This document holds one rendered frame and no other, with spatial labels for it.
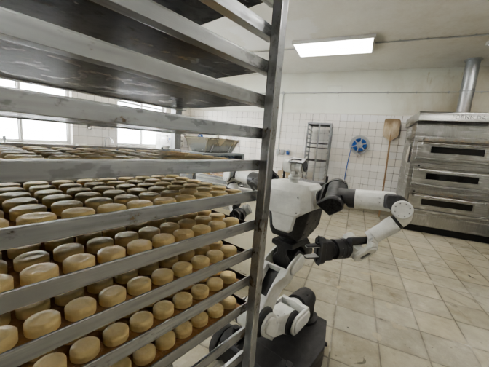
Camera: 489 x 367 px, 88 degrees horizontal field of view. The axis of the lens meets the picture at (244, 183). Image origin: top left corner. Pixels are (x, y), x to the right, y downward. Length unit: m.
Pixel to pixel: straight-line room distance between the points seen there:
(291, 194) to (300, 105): 5.18
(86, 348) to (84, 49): 0.53
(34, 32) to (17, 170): 0.18
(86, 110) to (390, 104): 6.02
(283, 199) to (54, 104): 1.05
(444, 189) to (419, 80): 2.28
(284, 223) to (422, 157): 4.05
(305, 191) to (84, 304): 0.98
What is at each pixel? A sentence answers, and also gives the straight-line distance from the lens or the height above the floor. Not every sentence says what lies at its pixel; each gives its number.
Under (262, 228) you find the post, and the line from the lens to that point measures 0.76.
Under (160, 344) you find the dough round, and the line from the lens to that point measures 0.76.
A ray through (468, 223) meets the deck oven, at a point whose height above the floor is 0.28.
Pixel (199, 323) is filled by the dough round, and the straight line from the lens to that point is 0.81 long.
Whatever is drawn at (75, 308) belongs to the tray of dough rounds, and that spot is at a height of 0.97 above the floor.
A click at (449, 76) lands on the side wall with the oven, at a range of 6.48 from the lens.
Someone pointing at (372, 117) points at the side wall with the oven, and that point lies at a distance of 6.19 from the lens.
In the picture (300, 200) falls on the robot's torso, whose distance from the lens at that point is 1.25.
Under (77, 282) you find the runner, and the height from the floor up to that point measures 1.05.
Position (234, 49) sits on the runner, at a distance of 0.67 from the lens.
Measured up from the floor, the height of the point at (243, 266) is 0.18.
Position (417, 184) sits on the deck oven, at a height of 0.83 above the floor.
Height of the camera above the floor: 1.29
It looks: 9 degrees down
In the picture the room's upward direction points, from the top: 4 degrees clockwise
